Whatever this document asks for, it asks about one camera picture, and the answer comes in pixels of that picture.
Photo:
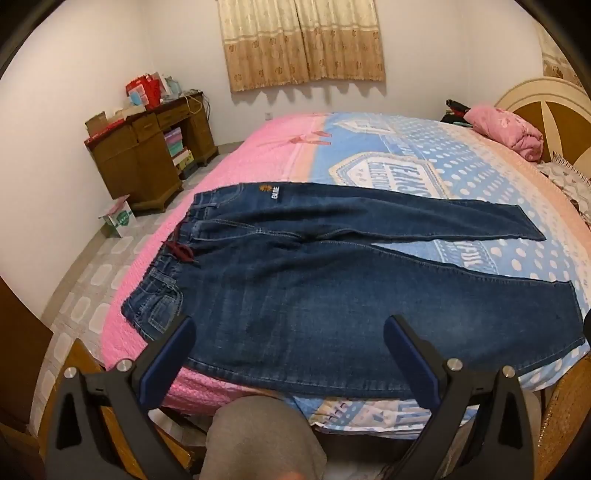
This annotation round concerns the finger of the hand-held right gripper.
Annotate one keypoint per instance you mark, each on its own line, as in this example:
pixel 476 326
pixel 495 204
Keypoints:
pixel 588 327

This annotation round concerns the beige patterned window curtain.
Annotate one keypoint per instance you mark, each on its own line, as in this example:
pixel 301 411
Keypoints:
pixel 300 46

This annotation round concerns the red gift bag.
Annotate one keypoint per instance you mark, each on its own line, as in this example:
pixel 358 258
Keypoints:
pixel 145 92

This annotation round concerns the green and white carton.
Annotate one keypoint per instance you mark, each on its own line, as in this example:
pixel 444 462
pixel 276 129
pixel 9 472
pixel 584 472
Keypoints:
pixel 117 217

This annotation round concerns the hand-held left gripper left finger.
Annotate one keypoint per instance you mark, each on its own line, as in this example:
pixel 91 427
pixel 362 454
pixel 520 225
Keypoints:
pixel 168 360

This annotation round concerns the stack of pastel boxes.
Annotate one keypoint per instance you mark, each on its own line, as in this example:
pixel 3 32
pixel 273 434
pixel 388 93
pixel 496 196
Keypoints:
pixel 178 150

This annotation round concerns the dark clothing pile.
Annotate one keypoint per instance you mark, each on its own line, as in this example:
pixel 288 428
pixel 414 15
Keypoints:
pixel 455 110

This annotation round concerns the cream and brown bed headboard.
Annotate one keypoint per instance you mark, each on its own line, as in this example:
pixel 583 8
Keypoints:
pixel 531 92

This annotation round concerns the beige patterned side curtain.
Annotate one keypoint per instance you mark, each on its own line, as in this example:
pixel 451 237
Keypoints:
pixel 554 60

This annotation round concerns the blue denim jeans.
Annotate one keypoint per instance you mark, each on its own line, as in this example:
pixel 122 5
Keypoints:
pixel 300 300

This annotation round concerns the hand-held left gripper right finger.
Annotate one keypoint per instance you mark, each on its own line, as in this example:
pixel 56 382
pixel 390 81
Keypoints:
pixel 408 360

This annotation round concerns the brown wooden desk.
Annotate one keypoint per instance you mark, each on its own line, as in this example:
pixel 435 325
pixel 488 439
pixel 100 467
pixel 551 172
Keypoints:
pixel 134 157

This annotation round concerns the brown cardboard box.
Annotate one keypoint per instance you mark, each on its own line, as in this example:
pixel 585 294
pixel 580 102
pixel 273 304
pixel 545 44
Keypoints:
pixel 99 122

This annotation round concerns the patterned fringed cloth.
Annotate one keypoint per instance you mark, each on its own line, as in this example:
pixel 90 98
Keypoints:
pixel 568 180

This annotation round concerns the wooden bed frame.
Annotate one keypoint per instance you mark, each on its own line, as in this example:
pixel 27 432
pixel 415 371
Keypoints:
pixel 563 406

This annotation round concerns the pink and blue printed blanket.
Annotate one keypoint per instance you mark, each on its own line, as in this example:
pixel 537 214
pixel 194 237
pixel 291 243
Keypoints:
pixel 369 157

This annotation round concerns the dark wooden cabinet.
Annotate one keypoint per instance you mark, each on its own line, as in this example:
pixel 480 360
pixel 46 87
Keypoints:
pixel 23 350

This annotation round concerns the person's grey trouser leg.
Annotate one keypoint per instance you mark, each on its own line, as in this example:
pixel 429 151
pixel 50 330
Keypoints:
pixel 263 438

